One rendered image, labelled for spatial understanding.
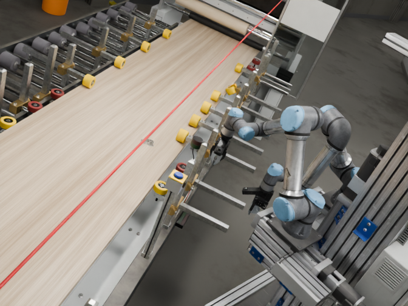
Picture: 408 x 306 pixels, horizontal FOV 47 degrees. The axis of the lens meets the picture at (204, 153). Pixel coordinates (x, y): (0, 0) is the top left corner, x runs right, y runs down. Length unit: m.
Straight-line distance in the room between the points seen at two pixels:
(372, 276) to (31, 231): 1.56
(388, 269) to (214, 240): 1.72
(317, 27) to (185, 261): 2.61
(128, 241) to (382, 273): 1.27
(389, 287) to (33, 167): 1.78
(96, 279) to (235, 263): 1.54
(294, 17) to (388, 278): 3.06
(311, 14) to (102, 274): 3.31
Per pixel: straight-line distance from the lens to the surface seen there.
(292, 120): 2.16
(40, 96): 3.14
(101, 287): 2.36
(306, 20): 4.85
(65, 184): 2.39
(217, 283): 3.48
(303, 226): 2.40
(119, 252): 2.52
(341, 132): 2.45
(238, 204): 2.75
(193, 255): 3.58
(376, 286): 2.46
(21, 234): 2.12
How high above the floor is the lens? 2.43
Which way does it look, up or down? 31 degrees down
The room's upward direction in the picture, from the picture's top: 23 degrees clockwise
